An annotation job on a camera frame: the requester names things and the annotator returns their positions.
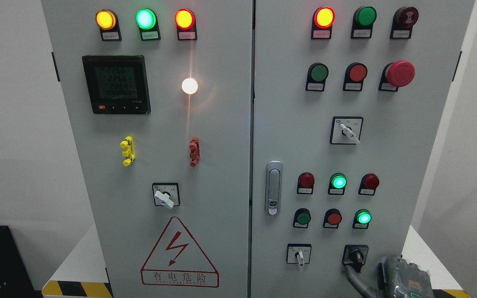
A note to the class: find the black rotary knob switch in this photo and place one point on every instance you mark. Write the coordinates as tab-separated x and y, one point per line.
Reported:
355	256

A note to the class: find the grey electrical cabinet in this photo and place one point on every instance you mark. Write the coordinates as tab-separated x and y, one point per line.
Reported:
251	59

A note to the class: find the red terminal connector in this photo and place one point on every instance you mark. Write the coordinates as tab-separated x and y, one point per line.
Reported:
194	147

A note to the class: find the dark red indicator left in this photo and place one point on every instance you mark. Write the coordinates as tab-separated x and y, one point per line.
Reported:
305	184

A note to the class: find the dark red indicator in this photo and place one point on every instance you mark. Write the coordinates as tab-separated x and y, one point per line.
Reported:
368	184
305	184

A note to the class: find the white lit indicator lamp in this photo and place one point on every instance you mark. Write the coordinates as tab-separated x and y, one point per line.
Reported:
190	86

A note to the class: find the green push button lower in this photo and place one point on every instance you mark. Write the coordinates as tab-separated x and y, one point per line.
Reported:
302	218

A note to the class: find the green push button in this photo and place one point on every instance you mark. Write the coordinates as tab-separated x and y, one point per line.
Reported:
302	218
316	77

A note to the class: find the green lit indicator middle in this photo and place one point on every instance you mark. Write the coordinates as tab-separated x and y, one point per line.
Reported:
337	184

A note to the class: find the yellow terminal connector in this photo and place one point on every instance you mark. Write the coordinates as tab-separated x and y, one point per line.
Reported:
128	151

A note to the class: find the green push button upper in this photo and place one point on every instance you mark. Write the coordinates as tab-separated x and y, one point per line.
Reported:
316	77

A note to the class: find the red push button lower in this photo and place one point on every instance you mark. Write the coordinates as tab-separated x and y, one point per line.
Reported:
332	218

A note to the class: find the red push button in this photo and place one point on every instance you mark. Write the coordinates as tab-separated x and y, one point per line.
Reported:
332	218
354	77

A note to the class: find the red electrical hazard sticker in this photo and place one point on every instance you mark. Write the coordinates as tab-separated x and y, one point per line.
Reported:
178	260

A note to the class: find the dark red indicator right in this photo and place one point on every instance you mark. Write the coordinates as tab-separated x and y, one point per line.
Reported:
368	184

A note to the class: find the black digital power meter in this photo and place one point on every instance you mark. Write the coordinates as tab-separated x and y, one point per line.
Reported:
117	84

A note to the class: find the red push button upper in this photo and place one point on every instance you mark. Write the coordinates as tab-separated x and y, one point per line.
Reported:
354	77

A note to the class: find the red-orange indicator light left door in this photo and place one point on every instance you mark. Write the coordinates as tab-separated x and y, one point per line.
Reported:
185	24

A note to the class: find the green lit button lower right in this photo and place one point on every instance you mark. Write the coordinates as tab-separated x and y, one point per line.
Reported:
362	218

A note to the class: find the red lit indicator right door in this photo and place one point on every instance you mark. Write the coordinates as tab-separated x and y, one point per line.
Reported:
322	22

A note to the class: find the green indicator light top left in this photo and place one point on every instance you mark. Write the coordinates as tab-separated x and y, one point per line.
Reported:
147	24

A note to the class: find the red emergency stop button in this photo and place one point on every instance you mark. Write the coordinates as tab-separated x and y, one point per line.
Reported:
395	75

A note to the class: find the green unlit indicator top right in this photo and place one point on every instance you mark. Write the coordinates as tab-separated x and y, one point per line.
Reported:
363	19

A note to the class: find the yellow indicator light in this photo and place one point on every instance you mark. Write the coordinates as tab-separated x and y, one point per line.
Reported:
107	22

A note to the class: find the dark red buzzer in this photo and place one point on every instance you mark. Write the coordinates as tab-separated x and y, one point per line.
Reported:
403	21

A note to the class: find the silver door latch handle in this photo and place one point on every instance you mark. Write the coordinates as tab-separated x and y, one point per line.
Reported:
273	187

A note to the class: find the white selector switch left door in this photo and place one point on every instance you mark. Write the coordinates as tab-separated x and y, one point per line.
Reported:
166	195

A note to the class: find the white selector switch upper right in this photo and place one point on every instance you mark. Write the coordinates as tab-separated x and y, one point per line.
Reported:
346	130

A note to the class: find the white selector switch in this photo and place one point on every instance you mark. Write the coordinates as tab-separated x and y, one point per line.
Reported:
298	254
346	130

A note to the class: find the white selector switch lower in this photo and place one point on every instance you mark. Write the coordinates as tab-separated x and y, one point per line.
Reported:
298	254

